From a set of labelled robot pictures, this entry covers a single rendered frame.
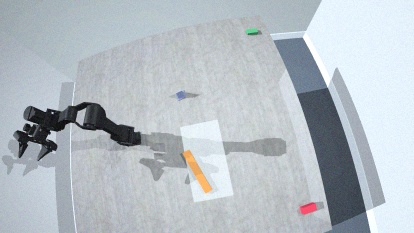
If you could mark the green rectangular block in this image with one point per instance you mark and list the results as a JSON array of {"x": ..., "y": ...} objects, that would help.
[{"x": 251, "y": 31}]

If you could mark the orange bar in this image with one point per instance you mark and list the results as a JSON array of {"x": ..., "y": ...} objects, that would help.
[{"x": 197, "y": 171}]

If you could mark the blue wedge block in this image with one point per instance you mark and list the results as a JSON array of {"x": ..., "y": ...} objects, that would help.
[{"x": 180, "y": 95}]

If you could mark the red rectangular block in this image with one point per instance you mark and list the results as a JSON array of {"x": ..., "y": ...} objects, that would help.
[{"x": 308, "y": 208}]

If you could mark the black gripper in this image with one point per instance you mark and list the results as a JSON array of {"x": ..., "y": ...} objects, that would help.
[{"x": 39, "y": 137}]

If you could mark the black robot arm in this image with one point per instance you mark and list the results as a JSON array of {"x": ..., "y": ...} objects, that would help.
[{"x": 94, "y": 119}]

